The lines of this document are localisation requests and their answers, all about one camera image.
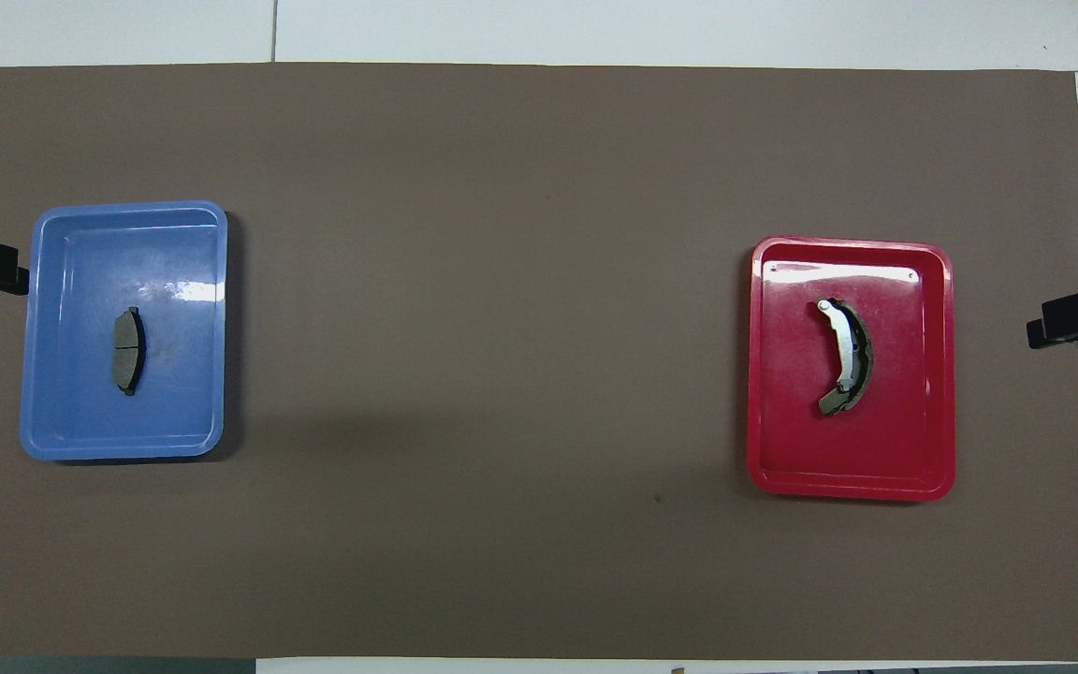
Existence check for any red plastic tray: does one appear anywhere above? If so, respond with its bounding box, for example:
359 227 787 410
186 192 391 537
747 236 956 502

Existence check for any dark brake pad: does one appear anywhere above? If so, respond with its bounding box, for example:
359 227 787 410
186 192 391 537
112 306 146 397

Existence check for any brown table mat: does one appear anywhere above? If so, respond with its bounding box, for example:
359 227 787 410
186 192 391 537
0 62 1078 661

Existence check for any blue plastic tray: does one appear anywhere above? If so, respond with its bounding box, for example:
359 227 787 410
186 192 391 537
19 200 228 462

